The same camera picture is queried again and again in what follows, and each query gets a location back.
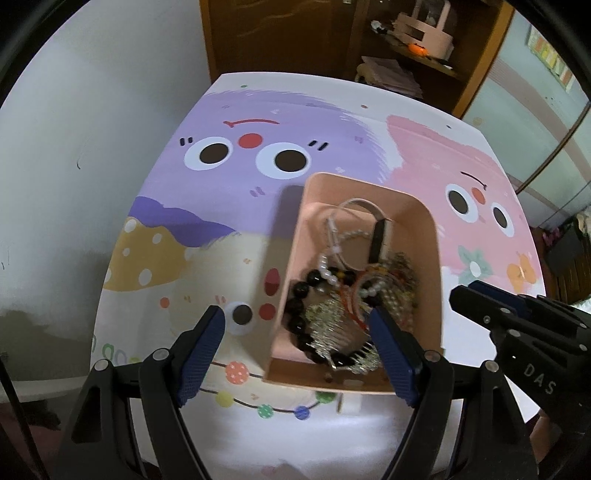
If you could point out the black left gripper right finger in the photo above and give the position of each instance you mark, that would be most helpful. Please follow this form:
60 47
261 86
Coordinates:
400 353

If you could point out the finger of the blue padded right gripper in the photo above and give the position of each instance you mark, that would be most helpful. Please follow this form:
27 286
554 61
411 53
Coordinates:
483 297
497 320

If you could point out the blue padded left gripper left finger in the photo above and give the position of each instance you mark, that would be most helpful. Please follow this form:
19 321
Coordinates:
197 350

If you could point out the gold leaf hair comb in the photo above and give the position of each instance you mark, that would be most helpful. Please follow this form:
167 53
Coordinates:
339 340

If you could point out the pink plastic tray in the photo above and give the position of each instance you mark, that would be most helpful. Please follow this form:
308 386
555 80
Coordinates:
362 244

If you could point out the dark nightstand cabinet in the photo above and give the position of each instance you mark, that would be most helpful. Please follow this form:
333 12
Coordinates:
566 259

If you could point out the cartoon monster tablecloth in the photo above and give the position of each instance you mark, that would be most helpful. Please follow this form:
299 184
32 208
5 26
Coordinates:
214 221

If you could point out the light blue wardrobe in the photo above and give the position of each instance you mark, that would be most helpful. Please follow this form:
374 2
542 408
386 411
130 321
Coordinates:
539 132

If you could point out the folded cloth on shelf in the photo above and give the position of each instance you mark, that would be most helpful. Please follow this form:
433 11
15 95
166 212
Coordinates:
387 74

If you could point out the orange fruit ornament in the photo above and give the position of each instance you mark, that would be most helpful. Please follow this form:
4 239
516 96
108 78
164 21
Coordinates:
418 50

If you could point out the wooden corner shelf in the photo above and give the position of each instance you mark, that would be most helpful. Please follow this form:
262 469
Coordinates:
478 29

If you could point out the wall poster calendar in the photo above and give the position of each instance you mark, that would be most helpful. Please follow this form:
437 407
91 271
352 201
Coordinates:
544 51

